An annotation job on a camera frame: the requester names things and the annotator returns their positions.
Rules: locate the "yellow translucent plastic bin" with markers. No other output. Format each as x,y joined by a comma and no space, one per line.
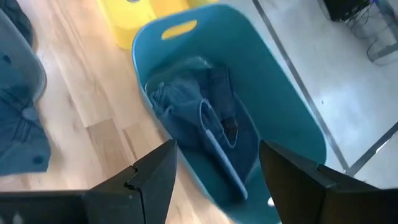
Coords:
130,18

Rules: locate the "black floor tape line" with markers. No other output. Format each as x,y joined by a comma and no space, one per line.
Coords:
298,81
373,149

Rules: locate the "dark grey baseball cap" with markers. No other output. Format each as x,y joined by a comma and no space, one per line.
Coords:
18,140

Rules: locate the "blue plastic bin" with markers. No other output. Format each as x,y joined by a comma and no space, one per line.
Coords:
273,93

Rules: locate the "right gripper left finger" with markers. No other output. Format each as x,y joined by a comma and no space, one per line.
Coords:
149,186

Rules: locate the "dark floor equipment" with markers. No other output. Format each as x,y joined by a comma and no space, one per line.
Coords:
342,9

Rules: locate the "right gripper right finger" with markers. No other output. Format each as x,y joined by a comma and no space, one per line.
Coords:
295,193

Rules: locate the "denim blue hat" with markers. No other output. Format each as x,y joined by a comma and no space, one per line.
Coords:
180,118

